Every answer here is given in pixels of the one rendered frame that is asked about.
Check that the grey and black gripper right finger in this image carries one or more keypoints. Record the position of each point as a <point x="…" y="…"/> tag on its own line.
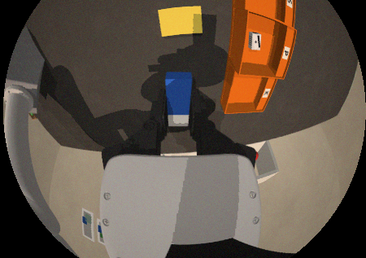
<point x="209" y="140"/>

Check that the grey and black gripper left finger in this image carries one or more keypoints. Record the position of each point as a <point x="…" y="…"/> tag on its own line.
<point x="148" y="138"/>

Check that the orange rack of bins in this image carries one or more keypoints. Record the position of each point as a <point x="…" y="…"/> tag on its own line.
<point x="272" y="19"/>

